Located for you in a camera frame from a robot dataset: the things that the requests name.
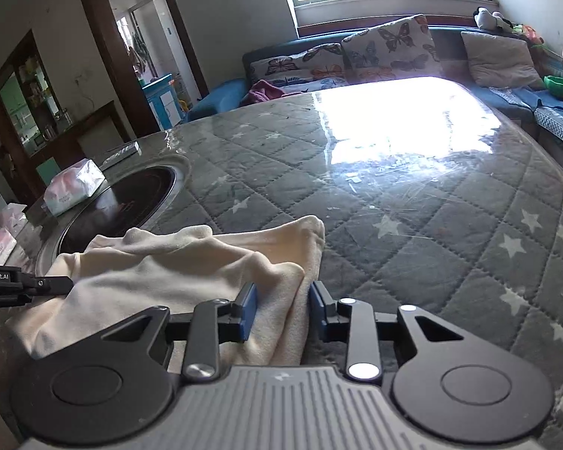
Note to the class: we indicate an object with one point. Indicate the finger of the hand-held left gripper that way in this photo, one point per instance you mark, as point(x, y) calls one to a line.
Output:
point(47, 286)

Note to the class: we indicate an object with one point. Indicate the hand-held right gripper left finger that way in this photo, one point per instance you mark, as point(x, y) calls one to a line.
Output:
point(249, 309)

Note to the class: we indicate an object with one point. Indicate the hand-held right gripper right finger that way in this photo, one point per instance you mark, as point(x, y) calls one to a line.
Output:
point(316, 309)

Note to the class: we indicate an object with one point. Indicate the cream sweatshirt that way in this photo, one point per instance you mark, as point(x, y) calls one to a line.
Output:
point(169, 267)

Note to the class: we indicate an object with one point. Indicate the round black induction cooktop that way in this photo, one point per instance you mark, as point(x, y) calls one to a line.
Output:
point(122, 197)

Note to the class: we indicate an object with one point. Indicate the white remote control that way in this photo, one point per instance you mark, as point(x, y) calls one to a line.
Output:
point(119, 153)

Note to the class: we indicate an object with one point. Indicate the dark wooden cabinet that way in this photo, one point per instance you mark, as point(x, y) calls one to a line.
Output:
point(89, 126)

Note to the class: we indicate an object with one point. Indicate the blue corner sofa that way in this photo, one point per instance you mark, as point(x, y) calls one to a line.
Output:
point(216, 98)

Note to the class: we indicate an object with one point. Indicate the blue cabinet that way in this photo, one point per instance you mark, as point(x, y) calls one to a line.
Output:
point(162, 103)

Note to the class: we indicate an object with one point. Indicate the purple cloth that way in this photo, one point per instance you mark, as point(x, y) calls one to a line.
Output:
point(262, 91)

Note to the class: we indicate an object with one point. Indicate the long butterfly print pillow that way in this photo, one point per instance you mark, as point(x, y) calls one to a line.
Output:
point(300, 63)

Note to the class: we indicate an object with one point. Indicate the hanging towel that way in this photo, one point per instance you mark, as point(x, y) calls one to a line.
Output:
point(138, 51)

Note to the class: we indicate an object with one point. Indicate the square butterfly print pillow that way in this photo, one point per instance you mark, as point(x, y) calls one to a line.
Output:
point(389, 47)

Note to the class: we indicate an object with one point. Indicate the blue patterned sofa cover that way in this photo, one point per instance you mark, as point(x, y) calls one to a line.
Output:
point(558, 117)

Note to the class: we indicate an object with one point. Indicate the grey cushion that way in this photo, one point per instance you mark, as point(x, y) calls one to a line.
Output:
point(497, 58)

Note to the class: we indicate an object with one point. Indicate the green plastic bowl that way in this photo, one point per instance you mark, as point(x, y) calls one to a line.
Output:
point(560, 85)

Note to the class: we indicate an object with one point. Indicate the panda plush toy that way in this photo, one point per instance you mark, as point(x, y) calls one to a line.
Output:
point(488, 18)

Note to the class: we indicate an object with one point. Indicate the pink plush toy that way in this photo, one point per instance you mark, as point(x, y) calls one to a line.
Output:
point(530, 35)

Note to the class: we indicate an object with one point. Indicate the dark wooden door frame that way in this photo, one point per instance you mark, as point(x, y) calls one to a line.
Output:
point(108, 56)

